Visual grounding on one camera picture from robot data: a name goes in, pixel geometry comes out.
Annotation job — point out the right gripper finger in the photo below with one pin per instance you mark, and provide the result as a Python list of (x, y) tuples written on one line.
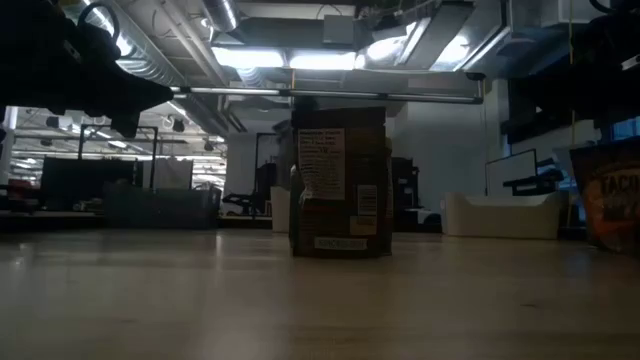
[(557, 89), (560, 104)]

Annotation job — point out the grey ceiling box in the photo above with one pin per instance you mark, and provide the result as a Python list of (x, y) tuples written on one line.
[(338, 30)]

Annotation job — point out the tall black cabinet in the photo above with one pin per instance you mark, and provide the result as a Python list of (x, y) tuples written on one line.
[(405, 190)]

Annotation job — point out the taco seasoning packet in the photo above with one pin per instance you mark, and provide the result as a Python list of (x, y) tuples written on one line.
[(340, 200), (610, 200)]

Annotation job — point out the large silver rectangular duct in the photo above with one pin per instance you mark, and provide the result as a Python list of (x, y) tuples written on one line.
[(380, 50)]

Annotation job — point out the round silver duct pipe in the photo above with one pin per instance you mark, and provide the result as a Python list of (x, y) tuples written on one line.
[(220, 15)]

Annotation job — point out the bright ceiling light panel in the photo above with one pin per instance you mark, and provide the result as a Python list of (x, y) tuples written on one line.
[(322, 60), (247, 57)]

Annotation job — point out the red crate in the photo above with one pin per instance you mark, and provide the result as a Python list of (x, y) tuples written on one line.
[(22, 192)]

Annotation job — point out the silver spiral ventilation duct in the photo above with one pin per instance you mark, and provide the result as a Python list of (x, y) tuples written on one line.
[(150, 70)]

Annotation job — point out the long silver horizontal bar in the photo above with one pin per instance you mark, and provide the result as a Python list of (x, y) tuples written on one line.
[(250, 91)]

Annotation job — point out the wide black cabinet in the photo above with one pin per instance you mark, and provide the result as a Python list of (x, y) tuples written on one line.
[(85, 182)]

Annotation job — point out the white board black frame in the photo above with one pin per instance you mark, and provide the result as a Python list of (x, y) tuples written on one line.
[(510, 172)]

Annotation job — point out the grey tilted monitor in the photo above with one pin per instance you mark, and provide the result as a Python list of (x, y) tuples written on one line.
[(561, 157)]

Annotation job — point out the black ceiling spotlight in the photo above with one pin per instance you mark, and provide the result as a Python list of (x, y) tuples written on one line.
[(178, 125), (52, 122), (208, 145)]

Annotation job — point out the white low device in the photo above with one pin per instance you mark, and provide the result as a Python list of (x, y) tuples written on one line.
[(422, 216)]

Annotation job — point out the black office chair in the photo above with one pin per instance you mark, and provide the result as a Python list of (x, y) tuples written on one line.
[(245, 202)]

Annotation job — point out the white plastic bin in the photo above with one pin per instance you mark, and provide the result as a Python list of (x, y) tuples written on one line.
[(280, 210), (500, 220)]

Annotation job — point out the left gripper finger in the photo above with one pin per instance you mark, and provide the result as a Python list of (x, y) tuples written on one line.
[(145, 89), (142, 104)]

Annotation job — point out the black desk equipment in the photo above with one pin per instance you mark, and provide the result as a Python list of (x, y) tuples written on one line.
[(535, 185)]

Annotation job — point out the dark grey plastic bin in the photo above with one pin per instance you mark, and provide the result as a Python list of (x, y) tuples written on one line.
[(160, 210)]

